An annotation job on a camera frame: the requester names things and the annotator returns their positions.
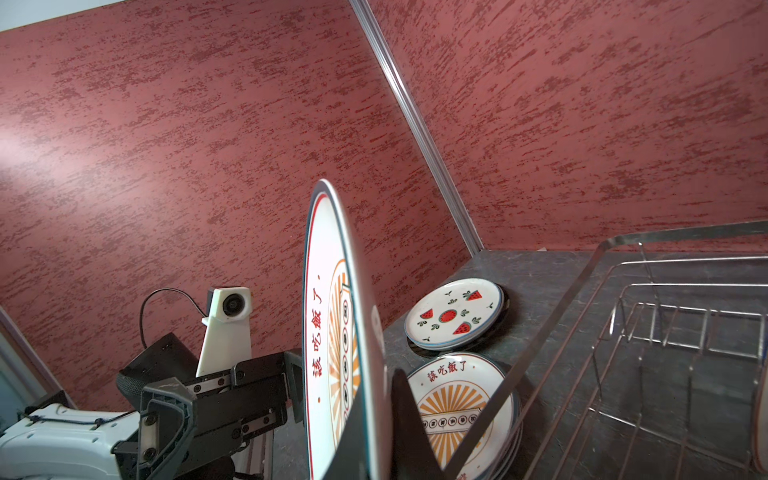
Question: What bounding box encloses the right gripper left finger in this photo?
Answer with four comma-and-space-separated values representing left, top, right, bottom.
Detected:
324, 387, 368, 480

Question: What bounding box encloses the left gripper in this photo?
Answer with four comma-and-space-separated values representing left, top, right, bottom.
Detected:
111, 349, 303, 479

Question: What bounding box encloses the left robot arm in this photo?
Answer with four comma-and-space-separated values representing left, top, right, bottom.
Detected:
1, 287, 302, 479

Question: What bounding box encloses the wire dish rack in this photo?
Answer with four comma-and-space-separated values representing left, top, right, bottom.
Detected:
459, 221, 767, 479

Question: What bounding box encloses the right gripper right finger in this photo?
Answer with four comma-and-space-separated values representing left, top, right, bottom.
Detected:
390, 369, 444, 479

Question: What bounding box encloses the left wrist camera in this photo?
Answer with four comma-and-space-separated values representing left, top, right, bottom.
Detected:
196, 287, 253, 377

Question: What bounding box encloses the white plate red text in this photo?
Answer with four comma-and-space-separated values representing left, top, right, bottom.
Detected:
481, 389, 523, 479

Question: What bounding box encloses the small sunburst plate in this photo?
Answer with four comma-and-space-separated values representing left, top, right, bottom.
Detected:
302, 179, 393, 479

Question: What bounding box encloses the brown patterned plate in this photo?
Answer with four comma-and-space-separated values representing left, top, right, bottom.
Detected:
408, 353, 513, 479

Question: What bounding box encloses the watermelon pattern plate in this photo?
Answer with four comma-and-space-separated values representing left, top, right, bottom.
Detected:
403, 277, 505, 352

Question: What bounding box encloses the dark striped rim plate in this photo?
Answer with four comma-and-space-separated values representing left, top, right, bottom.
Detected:
406, 285, 511, 358

